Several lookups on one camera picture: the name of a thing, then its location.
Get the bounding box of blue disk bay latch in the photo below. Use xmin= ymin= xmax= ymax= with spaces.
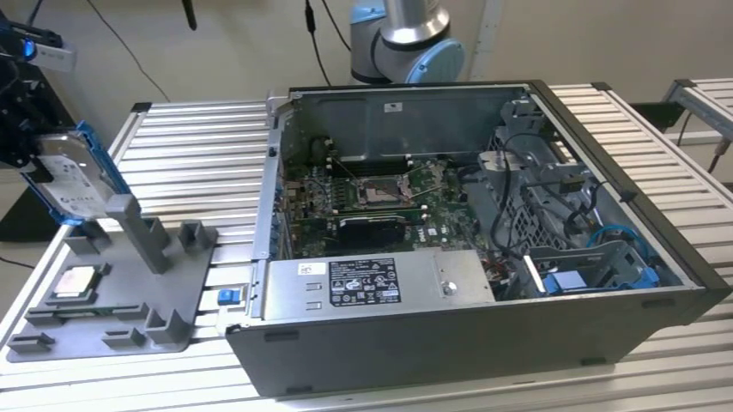
xmin=543 ymin=274 xmax=586 ymax=295
xmin=641 ymin=264 xmax=664 ymax=291

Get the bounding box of blue wire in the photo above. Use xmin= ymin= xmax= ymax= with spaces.
xmin=589 ymin=221 xmax=641 ymax=258

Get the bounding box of black graphics card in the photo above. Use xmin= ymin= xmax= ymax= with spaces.
xmin=335 ymin=215 xmax=409 ymax=250

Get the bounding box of hard disk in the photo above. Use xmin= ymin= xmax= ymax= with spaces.
xmin=20 ymin=119 xmax=132 ymax=227

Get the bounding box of black RAM slot bank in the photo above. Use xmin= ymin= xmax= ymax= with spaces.
xmin=331 ymin=207 xmax=430 ymax=217
xmin=330 ymin=153 xmax=418 ymax=172

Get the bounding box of black open PC case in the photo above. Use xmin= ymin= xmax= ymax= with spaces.
xmin=226 ymin=79 xmax=733 ymax=403

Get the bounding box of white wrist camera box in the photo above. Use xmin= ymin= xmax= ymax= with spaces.
xmin=16 ymin=36 xmax=78 ymax=72

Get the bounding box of black cabinet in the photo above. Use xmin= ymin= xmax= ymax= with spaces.
xmin=0 ymin=64 xmax=82 ymax=242

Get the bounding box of CPU socket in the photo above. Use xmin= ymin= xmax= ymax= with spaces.
xmin=351 ymin=173 xmax=414 ymax=211

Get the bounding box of grey metal disk bay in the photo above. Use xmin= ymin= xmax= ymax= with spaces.
xmin=474 ymin=100 xmax=689 ymax=301

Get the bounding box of grey parts rack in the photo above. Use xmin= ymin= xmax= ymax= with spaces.
xmin=3 ymin=195 xmax=222 ymax=364

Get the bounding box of green motherboard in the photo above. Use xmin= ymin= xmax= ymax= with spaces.
xmin=279 ymin=156 xmax=499 ymax=258

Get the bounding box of metal slat side table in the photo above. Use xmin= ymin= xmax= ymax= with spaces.
xmin=664 ymin=79 xmax=733 ymax=145

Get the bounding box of silver CPU chip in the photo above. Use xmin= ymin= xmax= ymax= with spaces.
xmin=52 ymin=264 xmax=100 ymax=298

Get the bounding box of black hanging cable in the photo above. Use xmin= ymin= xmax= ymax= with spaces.
xmin=303 ymin=0 xmax=334 ymax=85

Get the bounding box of black power supply label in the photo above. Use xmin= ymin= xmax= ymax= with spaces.
xmin=326 ymin=257 xmax=402 ymax=306

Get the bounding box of black wire with connector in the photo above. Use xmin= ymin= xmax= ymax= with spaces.
xmin=562 ymin=179 xmax=612 ymax=242

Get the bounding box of grey power supply unit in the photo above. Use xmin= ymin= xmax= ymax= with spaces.
xmin=260 ymin=248 xmax=497 ymax=321

